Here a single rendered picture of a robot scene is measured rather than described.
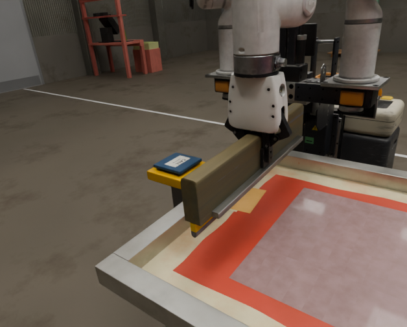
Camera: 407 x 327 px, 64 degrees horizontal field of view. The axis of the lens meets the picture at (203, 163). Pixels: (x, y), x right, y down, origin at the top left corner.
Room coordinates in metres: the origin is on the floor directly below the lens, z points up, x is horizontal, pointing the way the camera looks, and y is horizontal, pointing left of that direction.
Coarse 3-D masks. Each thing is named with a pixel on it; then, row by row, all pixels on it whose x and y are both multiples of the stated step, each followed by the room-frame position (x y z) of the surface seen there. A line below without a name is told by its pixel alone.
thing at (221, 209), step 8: (296, 136) 0.68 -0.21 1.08; (288, 144) 0.64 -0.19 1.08; (296, 144) 0.65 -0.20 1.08; (280, 152) 0.60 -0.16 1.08; (288, 152) 0.61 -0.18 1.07; (272, 160) 0.57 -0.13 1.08; (280, 160) 0.58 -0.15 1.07; (264, 168) 0.54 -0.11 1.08; (272, 168) 0.55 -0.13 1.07; (256, 176) 0.51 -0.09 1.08; (248, 184) 0.48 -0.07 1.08; (240, 192) 0.46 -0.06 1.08; (224, 200) 0.44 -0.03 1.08; (232, 200) 0.44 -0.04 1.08; (216, 208) 0.42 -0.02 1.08; (224, 208) 0.42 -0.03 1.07; (216, 216) 0.41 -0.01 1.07
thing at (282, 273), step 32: (224, 224) 0.54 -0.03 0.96; (256, 224) 0.53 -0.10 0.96; (192, 256) 0.45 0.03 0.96; (224, 256) 0.45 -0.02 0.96; (256, 256) 0.44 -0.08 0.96; (288, 256) 0.44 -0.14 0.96; (320, 256) 0.43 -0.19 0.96; (352, 256) 0.42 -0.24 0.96; (224, 288) 0.38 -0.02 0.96; (256, 288) 0.37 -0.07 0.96; (288, 288) 0.37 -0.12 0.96; (320, 288) 0.36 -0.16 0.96; (352, 288) 0.36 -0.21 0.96; (384, 288) 0.35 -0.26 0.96; (288, 320) 0.31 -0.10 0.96; (320, 320) 0.31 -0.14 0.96; (352, 320) 0.30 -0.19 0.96; (384, 320) 0.30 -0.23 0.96
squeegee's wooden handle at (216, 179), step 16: (288, 112) 0.66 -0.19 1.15; (240, 144) 0.51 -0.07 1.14; (256, 144) 0.53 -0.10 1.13; (208, 160) 0.46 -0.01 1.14; (224, 160) 0.45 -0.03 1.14; (240, 160) 0.48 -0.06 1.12; (256, 160) 0.53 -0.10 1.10; (192, 176) 0.41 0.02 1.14; (208, 176) 0.41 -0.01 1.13; (224, 176) 0.44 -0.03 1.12; (240, 176) 0.48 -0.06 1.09; (192, 192) 0.39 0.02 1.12; (208, 192) 0.41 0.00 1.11; (224, 192) 0.44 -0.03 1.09; (192, 208) 0.40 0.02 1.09; (208, 208) 0.41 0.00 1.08
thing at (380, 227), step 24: (288, 192) 0.65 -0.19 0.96; (312, 192) 0.64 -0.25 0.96; (336, 192) 0.63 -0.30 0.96; (264, 216) 0.56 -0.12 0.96; (288, 216) 0.55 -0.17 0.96; (312, 216) 0.55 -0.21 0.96; (336, 216) 0.54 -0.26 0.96; (360, 216) 0.54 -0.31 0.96; (384, 216) 0.53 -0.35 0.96; (336, 240) 0.47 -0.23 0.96; (360, 240) 0.46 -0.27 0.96; (384, 240) 0.46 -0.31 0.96
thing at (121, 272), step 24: (312, 168) 0.74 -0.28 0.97; (336, 168) 0.70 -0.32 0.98; (360, 168) 0.68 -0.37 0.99; (384, 168) 0.67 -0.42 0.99; (168, 216) 0.53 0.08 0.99; (144, 240) 0.47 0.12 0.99; (168, 240) 0.49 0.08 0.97; (120, 264) 0.41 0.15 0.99; (144, 264) 0.44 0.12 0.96; (120, 288) 0.37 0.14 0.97; (144, 288) 0.35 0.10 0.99; (168, 288) 0.35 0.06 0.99; (168, 312) 0.31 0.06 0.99; (192, 312) 0.31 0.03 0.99; (216, 312) 0.30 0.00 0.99
